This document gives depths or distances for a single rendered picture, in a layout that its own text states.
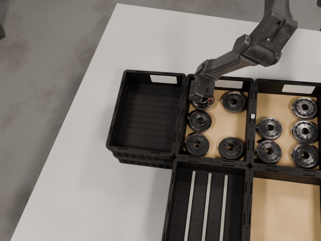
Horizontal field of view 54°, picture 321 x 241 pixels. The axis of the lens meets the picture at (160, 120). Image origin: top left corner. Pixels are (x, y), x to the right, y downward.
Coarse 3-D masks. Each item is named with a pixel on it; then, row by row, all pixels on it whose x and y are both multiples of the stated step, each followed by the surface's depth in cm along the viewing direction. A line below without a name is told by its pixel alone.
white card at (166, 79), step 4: (152, 76) 147; (156, 76) 146; (160, 76) 146; (164, 76) 145; (152, 80) 151; (156, 80) 150; (160, 80) 149; (164, 80) 149; (168, 80) 148; (172, 80) 148; (176, 80) 147
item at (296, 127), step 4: (304, 120) 133; (296, 124) 133; (300, 124) 133; (304, 124) 133; (308, 124) 133; (312, 124) 132; (296, 128) 133; (312, 128) 132; (316, 128) 131; (296, 132) 132; (312, 132) 131; (316, 132) 131; (296, 136) 131; (300, 136) 131; (308, 136) 130; (312, 136) 130; (316, 136) 130; (300, 140) 130; (304, 140) 130; (308, 140) 130; (312, 140) 130
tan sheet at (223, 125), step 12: (216, 96) 147; (192, 108) 146; (216, 108) 145; (216, 120) 142; (228, 120) 141; (240, 120) 141; (192, 132) 141; (216, 132) 140; (228, 132) 139; (240, 132) 138; (216, 144) 138; (204, 156) 136; (216, 156) 135
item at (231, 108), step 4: (232, 92) 143; (236, 92) 143; (228, 96) 143; (232, 96) 143; (236, 96) 142; (240, 96) 142; (224, 100) 142; (228, 100) 142; (240, 100) 141; (244, 100) 141; (224, 104) 142; (228, 104) 141; (240, 104) 140; (244, 104) 140; (228, 108) 140; (232, 108) 141; (236, 108) 140; (240, 108) 140
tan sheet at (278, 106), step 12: (264, 96) 144; (276, 96) 143; (288, 96) 142; (300, 96) 142; (264, 108) 142; (276, 108) 141; (288, 108) 140; (288, 120) 138; (312, 120) 136; (288, 132) 136; (288, 144) 133; (312, 144) 132; (288, 156) 131; (312, 168) 128
